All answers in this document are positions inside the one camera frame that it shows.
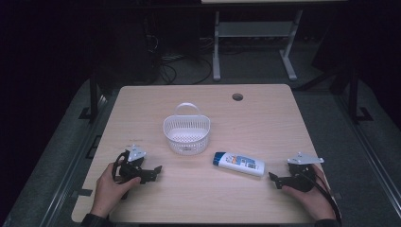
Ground black metal stand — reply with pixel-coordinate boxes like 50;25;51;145
346;67;375;125
78;70;103;125

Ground white bottle with blue cap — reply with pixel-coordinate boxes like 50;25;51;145
212;151;267;178

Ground grey metal desk frame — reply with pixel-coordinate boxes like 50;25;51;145
212;9;305;82

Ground person's right hand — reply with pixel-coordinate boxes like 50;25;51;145
281;164;338;221

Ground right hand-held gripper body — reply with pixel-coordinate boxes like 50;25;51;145
281;151;325;194

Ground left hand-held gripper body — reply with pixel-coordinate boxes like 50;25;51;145
117;144;156;185

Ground white plastic basket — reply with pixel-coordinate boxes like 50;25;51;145
162;101;212;156

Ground black floor cables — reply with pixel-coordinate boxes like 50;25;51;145
148;34;215;86

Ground person's left hand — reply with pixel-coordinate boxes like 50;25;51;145
90;162;142;219

